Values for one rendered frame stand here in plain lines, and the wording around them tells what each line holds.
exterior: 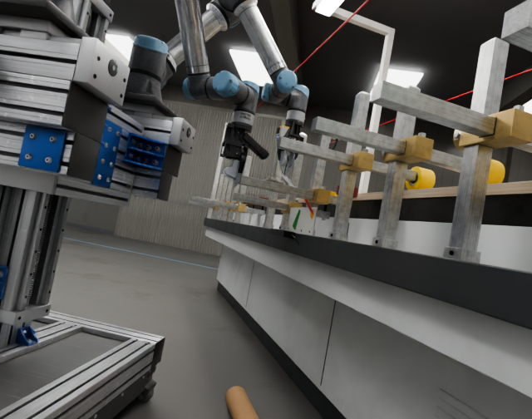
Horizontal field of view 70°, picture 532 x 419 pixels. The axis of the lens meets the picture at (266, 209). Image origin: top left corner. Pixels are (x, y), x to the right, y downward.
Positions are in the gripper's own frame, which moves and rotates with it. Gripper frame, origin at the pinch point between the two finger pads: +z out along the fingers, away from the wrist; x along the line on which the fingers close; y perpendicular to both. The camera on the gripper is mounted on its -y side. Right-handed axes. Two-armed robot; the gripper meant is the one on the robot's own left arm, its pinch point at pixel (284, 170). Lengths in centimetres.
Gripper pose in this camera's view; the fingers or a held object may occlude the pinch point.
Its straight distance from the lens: 161.2
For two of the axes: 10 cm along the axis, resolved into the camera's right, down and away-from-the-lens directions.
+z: -1.8, 9.8, -0.5
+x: 9.4, 1.9, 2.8
